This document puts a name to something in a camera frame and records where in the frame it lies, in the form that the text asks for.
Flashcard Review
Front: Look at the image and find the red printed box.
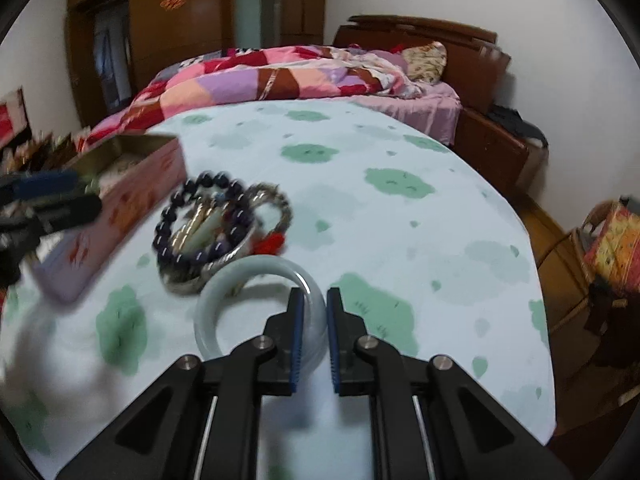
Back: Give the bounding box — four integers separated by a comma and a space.
0, 86, 32, 147

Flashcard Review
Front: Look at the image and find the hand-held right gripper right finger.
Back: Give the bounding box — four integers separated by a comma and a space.
326, 287, 576, 480

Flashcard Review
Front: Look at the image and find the wooden nightstand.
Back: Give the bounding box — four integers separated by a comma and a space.
454, 106, 532, 198

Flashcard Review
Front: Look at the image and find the pink tin box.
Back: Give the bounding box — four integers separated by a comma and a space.
32, 134, 188, 303

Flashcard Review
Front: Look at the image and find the colourful patterned cushion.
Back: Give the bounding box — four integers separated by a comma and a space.
584, 205, 640, 287

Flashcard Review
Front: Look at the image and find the floral pillow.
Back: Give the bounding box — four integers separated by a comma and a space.
402, 41, 447, 84

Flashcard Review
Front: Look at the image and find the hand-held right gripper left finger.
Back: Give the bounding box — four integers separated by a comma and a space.
55, 287, 306, 480

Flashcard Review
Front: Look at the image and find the brown wooden wardrobe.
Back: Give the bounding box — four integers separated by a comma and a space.
65, 0, 331, 132

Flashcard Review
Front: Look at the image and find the wooden chair with cushion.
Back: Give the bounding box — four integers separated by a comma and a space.
535, 199, 640, 363

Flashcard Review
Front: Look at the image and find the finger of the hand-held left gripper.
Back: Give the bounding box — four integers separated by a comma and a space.
0, 169, 81, 206
20, 194, 104, 235

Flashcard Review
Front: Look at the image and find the pink patchwork quilt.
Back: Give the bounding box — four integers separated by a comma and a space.
82, 45, 436, 147

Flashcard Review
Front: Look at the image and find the silver bangle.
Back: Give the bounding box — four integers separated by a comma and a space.
161, 227, 262, 297

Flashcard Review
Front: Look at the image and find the pale beaded bracelet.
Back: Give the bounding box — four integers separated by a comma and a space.
244, 182, 294, 242

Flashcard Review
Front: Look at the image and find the red tassel knot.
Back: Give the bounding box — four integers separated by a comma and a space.
247, 231, 287, 257

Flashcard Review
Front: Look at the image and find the pale green jade pendant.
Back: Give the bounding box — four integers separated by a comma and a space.
182, 200, 227, 252

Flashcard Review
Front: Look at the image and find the dark clothes pile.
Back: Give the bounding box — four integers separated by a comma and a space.
487, 104, 549, 149

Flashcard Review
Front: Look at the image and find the gold bead bracelet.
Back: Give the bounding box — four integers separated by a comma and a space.
169, 199, 211, 257

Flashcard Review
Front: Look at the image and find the pink bedsheet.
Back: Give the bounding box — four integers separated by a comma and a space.
350, 80, 463, 149

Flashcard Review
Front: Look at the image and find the wooden bed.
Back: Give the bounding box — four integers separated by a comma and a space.
332, 15, 513, 117

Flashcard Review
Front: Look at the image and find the dark cloth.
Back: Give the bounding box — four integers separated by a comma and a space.
585, 274, 640, 367

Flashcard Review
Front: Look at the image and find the pale jade bangle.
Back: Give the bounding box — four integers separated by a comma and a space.
194, 256, 328, 376

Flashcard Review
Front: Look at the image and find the dark bead bracelet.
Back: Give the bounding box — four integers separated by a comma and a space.
152, 171, 258, 273

